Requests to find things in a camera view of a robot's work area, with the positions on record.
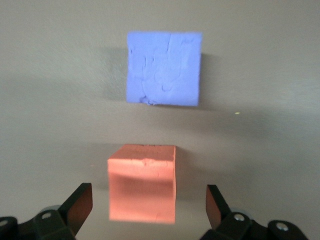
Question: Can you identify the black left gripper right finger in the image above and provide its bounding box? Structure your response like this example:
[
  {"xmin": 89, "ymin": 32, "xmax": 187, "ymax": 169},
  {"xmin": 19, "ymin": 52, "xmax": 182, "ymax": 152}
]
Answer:
[{"xmin": 201, "ymin": 184, "xmax": 253, "ymax": 240}]

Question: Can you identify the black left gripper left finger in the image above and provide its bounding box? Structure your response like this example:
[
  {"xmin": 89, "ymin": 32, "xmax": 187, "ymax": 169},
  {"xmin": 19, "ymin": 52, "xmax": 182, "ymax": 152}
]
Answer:
[{"xmin": 33, "ymin": 182, "xmax": 94, "ymax": 240}]

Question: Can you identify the orange foam block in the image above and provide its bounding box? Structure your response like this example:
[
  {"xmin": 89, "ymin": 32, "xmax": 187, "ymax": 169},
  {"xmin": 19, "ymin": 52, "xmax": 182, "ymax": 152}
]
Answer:
[{"xmin": 107, "ymin": 143, "xmax": 177, "ymax": 224}]

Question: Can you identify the purple foam block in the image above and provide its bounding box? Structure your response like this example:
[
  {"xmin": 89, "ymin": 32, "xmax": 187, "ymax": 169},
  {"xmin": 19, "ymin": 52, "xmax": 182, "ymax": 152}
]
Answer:
[{"xmin": 125, "ymin": 30, "xmax": 203, "ymax": 107}]

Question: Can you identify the brown table cover sheet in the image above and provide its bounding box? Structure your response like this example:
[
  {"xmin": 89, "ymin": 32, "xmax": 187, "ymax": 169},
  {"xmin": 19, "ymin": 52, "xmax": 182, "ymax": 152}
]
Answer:
[{"xmin": 0, "ymin": 0, "xmax": 320, "ymax": 240}]

